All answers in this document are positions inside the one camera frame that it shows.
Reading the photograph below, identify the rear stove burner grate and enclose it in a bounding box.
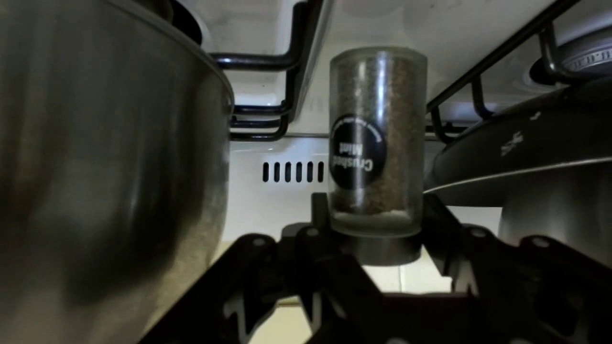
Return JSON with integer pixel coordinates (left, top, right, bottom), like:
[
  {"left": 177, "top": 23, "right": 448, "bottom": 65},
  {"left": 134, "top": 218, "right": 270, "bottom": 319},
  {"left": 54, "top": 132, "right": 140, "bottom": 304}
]
[{"left": 425, "top": 0, "right": 582, "bottom": 145}]

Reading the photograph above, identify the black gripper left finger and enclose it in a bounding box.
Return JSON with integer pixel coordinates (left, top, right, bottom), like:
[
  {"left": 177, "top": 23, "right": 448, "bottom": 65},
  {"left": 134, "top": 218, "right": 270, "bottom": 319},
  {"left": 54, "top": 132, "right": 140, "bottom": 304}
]
[{"left": 138, "top": 193, "right": 383, "bottom": 344}]

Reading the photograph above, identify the front left burner grate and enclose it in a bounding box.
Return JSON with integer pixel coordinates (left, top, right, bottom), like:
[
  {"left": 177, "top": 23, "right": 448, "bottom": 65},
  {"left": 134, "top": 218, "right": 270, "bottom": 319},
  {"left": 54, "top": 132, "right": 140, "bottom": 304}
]
[{"left": 169, "top": 0, "right": 328, "bottom": 143}]

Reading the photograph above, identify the white gas stove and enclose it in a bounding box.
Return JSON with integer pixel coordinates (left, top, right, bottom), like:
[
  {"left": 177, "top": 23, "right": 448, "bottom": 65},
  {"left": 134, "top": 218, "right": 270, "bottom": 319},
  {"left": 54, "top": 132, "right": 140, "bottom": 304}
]
[{"left": 171, "top": 0, "right": 612, "bottom": 344}]

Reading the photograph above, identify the crushed mint glass jar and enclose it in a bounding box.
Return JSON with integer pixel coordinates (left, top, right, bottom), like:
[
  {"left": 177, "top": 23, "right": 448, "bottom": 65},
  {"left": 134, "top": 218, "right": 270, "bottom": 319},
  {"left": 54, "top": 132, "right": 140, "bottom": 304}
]
[{"left": 330, "top": 46, "right": 427, "bottom": 266}]

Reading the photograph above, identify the steel pot on stove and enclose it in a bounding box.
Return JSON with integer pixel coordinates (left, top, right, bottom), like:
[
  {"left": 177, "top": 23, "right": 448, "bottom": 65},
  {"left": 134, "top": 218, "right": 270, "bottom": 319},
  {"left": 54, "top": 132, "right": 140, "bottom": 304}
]
[{"left": 500, "top": 166, "right": 612, "bottom": 266}]

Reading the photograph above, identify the black frying pan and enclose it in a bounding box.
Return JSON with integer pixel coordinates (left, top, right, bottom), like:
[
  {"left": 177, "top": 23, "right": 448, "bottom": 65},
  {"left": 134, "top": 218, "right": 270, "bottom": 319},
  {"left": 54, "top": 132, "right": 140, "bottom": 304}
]
[{"left": 423, "top": 25, "right": 612, "bottom": 206}]

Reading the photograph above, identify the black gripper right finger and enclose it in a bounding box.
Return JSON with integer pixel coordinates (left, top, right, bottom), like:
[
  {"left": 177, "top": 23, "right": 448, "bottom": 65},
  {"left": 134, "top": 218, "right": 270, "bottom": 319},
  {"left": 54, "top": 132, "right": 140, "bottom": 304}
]
[{"left": 423, "top": 195, "right": 612, "bottom": 344}]

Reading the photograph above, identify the steel kettle black handle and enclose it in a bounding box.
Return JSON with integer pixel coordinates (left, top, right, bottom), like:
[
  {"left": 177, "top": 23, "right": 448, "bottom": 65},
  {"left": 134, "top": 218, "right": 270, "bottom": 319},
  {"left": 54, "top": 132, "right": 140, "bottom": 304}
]
[{"left": 0, "top": 0, "right": 234, "bottom": 344}]

